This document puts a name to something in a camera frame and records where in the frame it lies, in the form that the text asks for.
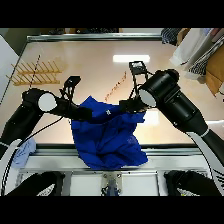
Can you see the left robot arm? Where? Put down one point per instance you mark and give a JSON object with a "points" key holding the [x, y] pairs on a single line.
{"points": [[20, 123]]}

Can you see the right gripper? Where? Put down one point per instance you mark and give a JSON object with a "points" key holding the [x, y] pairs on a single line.
{"points": [[131, 106]]}

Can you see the dark checked garment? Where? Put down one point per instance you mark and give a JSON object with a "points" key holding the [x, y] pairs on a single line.
{"points": [[170, 36]]}

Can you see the blue shirt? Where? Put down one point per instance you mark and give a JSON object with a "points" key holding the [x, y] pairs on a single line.
{"points": [[106, 140]]}

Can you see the striped garment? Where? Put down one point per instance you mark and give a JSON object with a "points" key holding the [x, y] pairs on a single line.
{"points": [[203, 65]]}

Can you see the brown cardboard box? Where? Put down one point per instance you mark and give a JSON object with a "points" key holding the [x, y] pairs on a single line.
{"points": [[215, 71]]}

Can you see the silver frame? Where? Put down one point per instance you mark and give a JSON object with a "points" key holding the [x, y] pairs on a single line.
{"points": [[113, 181]]}

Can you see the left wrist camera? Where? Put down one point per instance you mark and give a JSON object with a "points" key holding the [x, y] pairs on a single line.
{"points": [[73, 81]]}

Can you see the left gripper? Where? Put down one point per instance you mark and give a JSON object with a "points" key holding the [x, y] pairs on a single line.
{"points": [[78, 111]]}

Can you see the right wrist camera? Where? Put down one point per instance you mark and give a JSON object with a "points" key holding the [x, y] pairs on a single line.
{"points": [[137, 66]]}

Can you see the light blue garment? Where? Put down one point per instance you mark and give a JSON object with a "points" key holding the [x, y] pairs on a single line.
{"points": [[25, 151]]}

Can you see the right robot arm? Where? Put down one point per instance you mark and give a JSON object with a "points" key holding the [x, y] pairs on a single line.
{"points": [[173, 100]]}

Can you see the wooden peg rack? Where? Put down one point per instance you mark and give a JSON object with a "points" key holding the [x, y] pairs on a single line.
{"points": [[40, 71]]}

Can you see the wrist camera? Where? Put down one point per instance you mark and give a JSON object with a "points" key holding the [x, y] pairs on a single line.
{"points": [[73, 81], [137, 66]]}

